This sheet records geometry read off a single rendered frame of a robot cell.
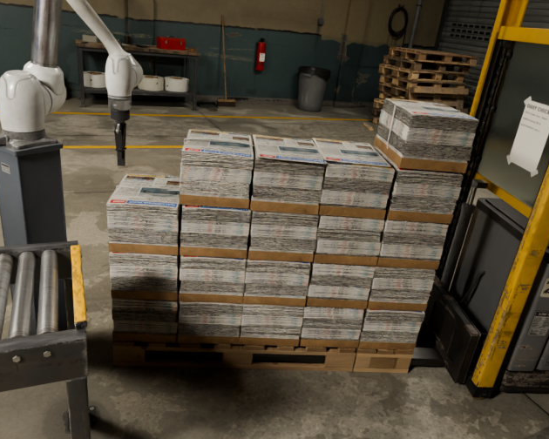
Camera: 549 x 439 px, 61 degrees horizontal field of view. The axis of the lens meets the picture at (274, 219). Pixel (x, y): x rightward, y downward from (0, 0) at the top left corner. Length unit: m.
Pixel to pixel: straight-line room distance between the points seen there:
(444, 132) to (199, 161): 0.99
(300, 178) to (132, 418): 1.21
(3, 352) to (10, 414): 1.02
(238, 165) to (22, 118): 0.85
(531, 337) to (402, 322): 0.57
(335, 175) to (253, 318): 0.77
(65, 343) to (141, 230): 0.83
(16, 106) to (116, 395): 1.25
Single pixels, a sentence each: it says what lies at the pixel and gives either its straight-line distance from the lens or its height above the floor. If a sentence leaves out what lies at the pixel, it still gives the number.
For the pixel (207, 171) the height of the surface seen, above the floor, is 0.98.
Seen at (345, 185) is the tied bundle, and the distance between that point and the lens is 1.95.
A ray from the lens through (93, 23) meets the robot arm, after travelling 2.09.
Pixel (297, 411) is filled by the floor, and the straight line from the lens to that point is 2.23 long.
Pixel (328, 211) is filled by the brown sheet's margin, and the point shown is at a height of 0.86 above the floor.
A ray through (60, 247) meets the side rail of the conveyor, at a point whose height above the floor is 0.80.
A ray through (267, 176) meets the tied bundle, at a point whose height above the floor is 0.99.
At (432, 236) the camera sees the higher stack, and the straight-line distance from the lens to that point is 2.17.
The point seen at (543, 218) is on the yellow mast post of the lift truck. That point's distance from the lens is 2.13.
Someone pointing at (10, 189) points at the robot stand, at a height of 0.82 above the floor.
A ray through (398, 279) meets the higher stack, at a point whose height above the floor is 0.55.
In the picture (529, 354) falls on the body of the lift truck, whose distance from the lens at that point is 2.57.
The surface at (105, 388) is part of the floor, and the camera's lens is 2.31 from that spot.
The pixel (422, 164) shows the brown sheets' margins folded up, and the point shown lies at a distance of 2.01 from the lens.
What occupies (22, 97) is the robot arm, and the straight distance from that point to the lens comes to 2.06.
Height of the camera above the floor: 1.58
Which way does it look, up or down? 24 degrees down
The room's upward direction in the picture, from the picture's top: 7 degrees clockwise
